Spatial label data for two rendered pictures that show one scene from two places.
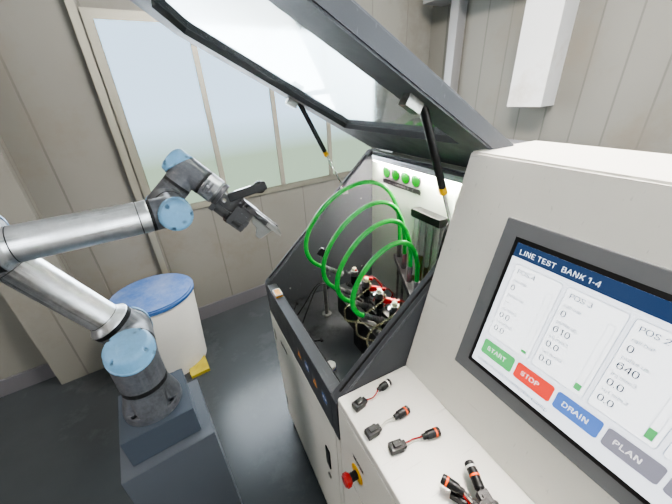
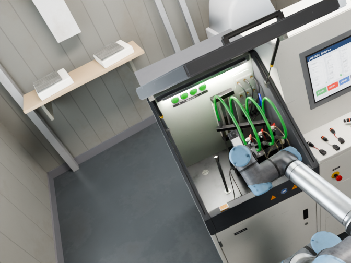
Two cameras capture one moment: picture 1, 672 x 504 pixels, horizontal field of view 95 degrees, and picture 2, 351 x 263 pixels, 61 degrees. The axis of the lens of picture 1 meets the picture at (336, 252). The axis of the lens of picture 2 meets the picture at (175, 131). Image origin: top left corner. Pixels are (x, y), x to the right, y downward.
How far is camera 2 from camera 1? 154 cm
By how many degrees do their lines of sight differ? 56
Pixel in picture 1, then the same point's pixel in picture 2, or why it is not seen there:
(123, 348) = (331, 242)
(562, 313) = (328, 63)
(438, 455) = (340, 130)
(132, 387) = not seen: hidden behind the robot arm
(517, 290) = (315, 69)
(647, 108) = (124, 7)
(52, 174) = not seen: outside the picture
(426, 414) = (322, 132)
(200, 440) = not seen: hidden behind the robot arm
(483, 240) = (295, 67)
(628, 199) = (323, 27)
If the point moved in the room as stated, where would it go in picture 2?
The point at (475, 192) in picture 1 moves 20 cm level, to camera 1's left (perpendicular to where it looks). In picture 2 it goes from (282, 56) to (288, 76)
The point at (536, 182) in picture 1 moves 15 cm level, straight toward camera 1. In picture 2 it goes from (300, 38) to (330, 40)
